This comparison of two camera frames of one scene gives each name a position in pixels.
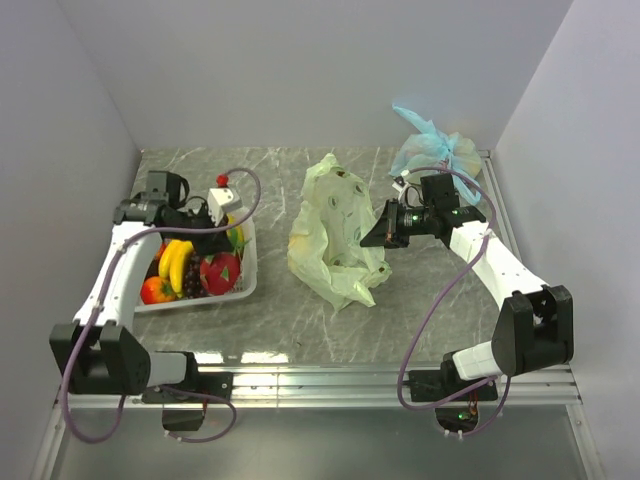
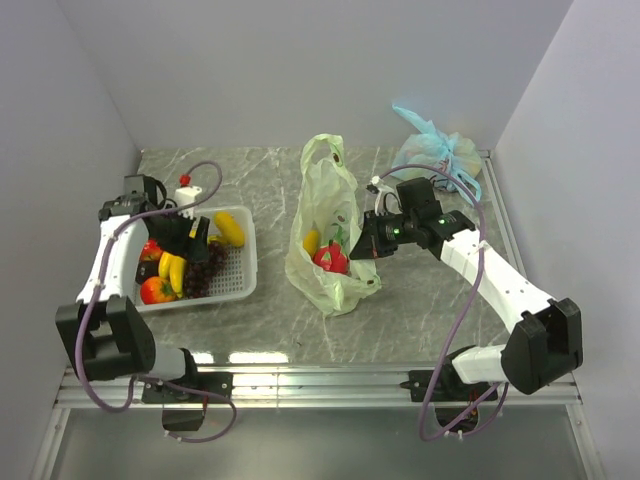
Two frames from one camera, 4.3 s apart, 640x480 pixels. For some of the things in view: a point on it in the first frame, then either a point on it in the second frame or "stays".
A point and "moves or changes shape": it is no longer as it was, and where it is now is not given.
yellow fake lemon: x=237 y=234 stays
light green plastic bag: x=325 y=248 moves or changes shape
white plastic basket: x=248 y=278 stays
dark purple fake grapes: x=192 y=283 stays
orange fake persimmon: x=154 y=290 stays
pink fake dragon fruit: x=221 y=272 → x=332 y=258
